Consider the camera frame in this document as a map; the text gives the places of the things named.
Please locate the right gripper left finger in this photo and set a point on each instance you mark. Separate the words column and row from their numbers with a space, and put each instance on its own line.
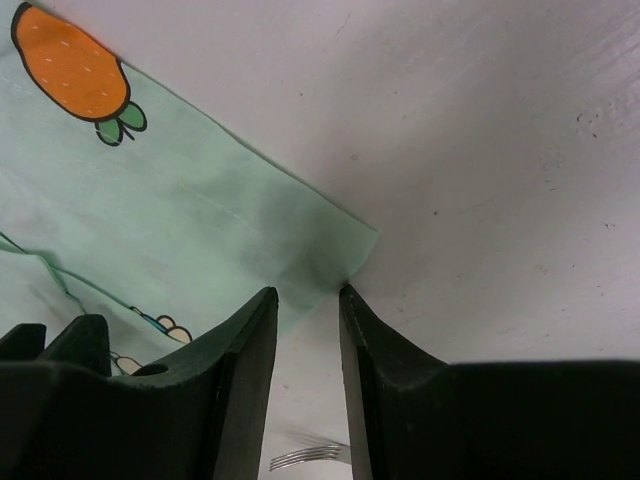
column 197, row 413

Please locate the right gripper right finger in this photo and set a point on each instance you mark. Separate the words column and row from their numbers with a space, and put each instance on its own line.
column 414, row 416

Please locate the black handled fork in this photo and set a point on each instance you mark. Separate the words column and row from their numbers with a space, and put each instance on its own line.
column 313, row 448

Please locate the green cartoon placemat cloth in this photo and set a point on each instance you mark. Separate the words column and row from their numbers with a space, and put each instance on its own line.
column 120, row 199

